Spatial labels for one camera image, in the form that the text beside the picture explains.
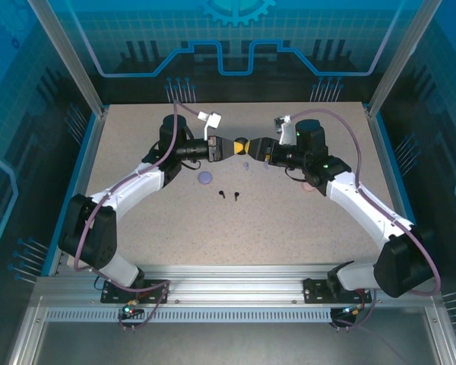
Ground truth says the small LED connector board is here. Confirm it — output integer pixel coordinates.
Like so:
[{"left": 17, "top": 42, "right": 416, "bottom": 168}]
[
  {"left": 119, "top": 302, "right": 144, "bottom": 319},
  {"left": 340, "top": 303, "right": 366, "bottom": 317}
]

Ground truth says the grey metal base tray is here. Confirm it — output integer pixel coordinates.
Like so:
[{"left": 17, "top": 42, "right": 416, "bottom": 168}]
[{"left": 30, "top": 322, "right": 445, "bottom": 365}]

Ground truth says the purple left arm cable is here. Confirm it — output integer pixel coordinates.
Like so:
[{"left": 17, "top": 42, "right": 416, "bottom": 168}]
[{"left": 74, "top": 98, "right": 201, "bottom": 334}]

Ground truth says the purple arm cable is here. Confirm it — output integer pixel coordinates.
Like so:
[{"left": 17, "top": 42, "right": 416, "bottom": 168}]
[
  {"left": 290, "top": 109, "right": 442, "bottom": 332},
  {"left": 74, "top": 98, "right": 201, "bottom": 334}
]

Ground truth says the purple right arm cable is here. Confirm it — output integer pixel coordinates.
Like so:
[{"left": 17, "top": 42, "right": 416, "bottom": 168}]
[{"left": 290, "top": 109, "right": 442, "bottom": 332}]

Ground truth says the aluminium table side rail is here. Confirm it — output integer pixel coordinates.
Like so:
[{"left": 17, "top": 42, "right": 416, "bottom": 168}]
[
  {"left": 366, "top": 107, "right": 434, "bottom": 278},
  {"left": 37, "top": 107, "right": 109, "bottom": 281}
]

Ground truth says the aluminium corner frame post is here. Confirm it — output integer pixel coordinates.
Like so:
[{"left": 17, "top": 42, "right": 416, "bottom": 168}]
[
  {"left": 366, "top": 0, "right": 446, "bottom": 118},
  {"left": 27, "top": 0, "right": 109, "bottom": 118}
]

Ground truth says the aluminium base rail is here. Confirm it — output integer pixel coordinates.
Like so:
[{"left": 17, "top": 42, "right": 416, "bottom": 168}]
[{"left": 33, "top": 264, "right": 444, "bottom": 307}]

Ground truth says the slotted grey cable duct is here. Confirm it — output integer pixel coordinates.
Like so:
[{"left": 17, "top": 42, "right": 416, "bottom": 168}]
[{"left": 44, "top": 307, "right": 334, "bottom": 324}]

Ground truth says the aluminium lower frame bar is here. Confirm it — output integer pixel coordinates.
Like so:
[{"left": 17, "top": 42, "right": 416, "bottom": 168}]
[
  {"left": 425, "top": 300, "right": 456, "bottom": 365},
  {"left": 7, "top": 300, "right": 49, "bottom": 365}
]

